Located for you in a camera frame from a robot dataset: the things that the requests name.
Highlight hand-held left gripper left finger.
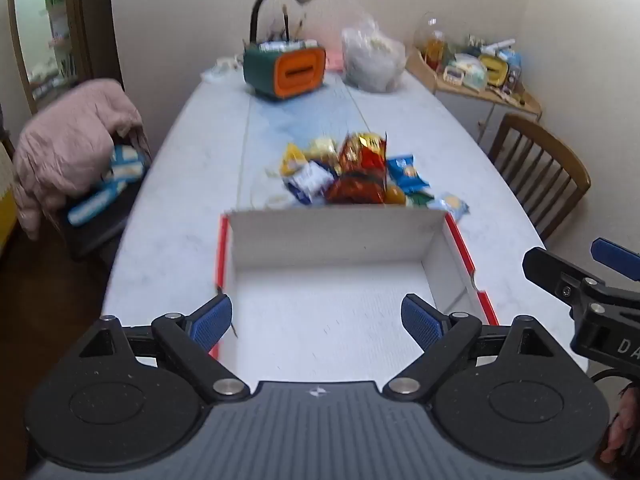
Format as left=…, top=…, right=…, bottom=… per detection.
left=80, top=294, right=250, bottom=403

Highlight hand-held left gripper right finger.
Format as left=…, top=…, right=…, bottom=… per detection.
left=384, top=294, right=561, bottom=403

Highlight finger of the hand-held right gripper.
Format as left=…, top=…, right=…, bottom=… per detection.
left=522, top=247, right=640, bottom=318
left=591, top=238, right=640, bottom=282

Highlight white cardboard box red edges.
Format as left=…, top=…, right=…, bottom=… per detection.
left=210, top=208, right=501, bottom=381

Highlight gold red chip bag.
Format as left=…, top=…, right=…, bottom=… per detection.
left=340, top=131, right=389, bottom=176

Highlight person's right hand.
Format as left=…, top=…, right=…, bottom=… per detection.
left=600, top=385, right=640, bottom=463

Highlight wooden chair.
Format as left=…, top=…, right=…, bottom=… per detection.
left=487, top=112, right=592, bottom=241

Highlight black chair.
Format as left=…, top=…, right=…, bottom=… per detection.
left=50, top=130, right=151, bottom=261

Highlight white blue snack packet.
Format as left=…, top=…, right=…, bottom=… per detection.
left=285, top=160, right=335, bottom=205

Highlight white side cabinet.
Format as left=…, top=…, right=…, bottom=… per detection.
left=435, top=87, right=541, bottom=151

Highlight blue white bag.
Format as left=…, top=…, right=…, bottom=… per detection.
left=67, top=145, right=148, bottom=226

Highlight yellow tissue box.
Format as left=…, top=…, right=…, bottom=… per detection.
left=479, top=52, right=511, bottom=86

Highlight white tissue pack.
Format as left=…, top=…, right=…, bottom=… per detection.
left=459, top=54, right=488, bottom=88

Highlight small blue packet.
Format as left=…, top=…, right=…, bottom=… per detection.
left=497, top=49, right=523, bottom=73

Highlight yellow cloth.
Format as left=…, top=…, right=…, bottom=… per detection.
left=0, top=192, right=18, bottom=253

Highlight wooden side cabinet with clutter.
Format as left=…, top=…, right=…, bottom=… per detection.
left=405, top=45, right=543, bottom=113

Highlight pink puffer jacket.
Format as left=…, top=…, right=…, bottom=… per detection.
left=12, top=80, right=146, bottom=241

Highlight white paper packet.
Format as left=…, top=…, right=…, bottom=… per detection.
left=202, top=57, right=246, bottom=81

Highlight clear plastic jar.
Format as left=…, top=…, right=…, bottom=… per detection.
left=414, top=11, right=448, bottom=71

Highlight green orange desk organizer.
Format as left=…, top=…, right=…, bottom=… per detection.
left=242, top=40, right=327, bottom=101

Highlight clear plastic bag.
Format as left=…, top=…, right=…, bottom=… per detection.
left=341, top=15, right=407, bottom=93

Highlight white tube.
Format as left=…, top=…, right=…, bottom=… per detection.
left=260, top=40, right=318, bottom=53

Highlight bookshelf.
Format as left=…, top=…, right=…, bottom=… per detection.
left=25, top=0, right=81, bottom=101

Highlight black cable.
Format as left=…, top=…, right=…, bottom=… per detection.
left=587, top=367, right=633, bottom=386

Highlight wooden door frame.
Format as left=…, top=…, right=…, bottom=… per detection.
left=5, top=0, right=123, bottom=116

